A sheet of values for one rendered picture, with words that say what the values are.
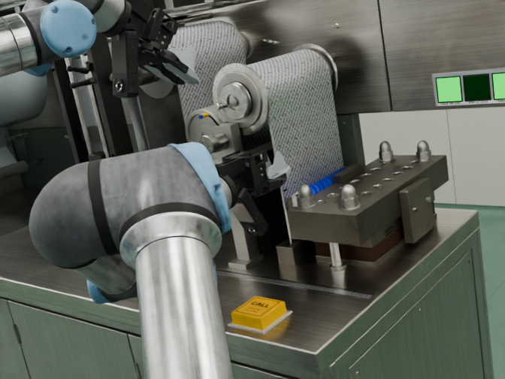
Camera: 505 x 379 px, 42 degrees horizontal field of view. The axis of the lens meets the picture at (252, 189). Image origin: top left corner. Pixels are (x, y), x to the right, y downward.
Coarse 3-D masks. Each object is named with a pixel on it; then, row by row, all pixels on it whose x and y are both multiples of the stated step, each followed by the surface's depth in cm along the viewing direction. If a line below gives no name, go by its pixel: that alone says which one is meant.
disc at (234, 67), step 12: (228, 72) 133; (252, 72) 129; (216, 84) 136; (264, 84) 129; (216, 96) 137; (264, 96) 129; (264, 108) 130; (264, 120) 131; (240, 132) 136; (252, 132) 134
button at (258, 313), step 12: (252, 300) 118; (264, 300) 117; (276, 300) 116; (240, 312) 114; (252, 312) 113; (264, 312) 113; (276, 312) 114; (240, 324) 114; (252, 324) 112; (264, 324) 111
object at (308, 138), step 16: (304, 112) 140; (320, 112) 145; (272, 128) 132; (288, 128) 136; (304, 128) 140; (320, 128) 145; (336, 128) 150; (288, 144) 136; (304, 144) 141; (320, 144) 145; (336, 144) 150; (288, 160) 136; (304, 160) 141; (320, 160) 145; (336, 160) 150; (304, 176) 141; (320, 176) 146; (288, 192) 137
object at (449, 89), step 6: (444, 78) 139; (450, 78) 138; (456, 78) 137; (438, 84) 140; (444, 84) 139; (450, 84) 138; (456, 84) 138; (438, 90) 141; (444, 90) 140; (450, 90) 139; (456, 90) 138; (438, 96) 141; (444, 96) 140; (450, 96) 139; (456, 96) 138
